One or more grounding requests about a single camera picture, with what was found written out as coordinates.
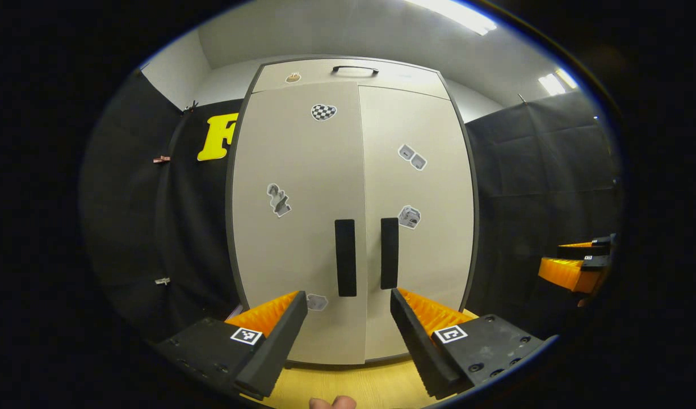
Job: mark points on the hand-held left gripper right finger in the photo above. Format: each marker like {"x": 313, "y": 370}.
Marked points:
{"x": 419, "y": 346}

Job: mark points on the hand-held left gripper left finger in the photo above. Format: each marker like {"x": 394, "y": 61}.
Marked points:
{"x": 274, "y": 352}

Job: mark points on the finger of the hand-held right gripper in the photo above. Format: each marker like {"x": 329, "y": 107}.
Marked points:
{"x": 592, "y": 250}
{"x": 595, "y": 262}

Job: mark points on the white door with box stickers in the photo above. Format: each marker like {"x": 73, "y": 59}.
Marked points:
{"x": 433, "y": 267}

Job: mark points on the white door with checkered sticker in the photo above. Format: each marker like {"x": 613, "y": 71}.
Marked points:
{"x": 291, "y": 255}

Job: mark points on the white and grey cabinet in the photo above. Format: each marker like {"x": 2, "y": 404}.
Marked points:
{"x": 476, "y": 199}

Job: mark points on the white cabinet drawer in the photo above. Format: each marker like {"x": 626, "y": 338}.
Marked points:
{"x": 393, "y": 79}

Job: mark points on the black backdrop cloth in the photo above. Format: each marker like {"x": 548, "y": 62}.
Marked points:
{"x": 132, "y": 227}
{"x": 529, "y": 199}

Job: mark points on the small ceiling light panel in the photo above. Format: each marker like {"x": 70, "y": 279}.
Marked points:
{"x": 555, "y": 84}

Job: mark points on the red cloth clip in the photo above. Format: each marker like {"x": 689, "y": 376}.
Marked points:
{"x": 162, "y": 159}

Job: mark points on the long ceiling light panel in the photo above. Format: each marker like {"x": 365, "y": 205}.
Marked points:
{"x": 456, "y": 14}

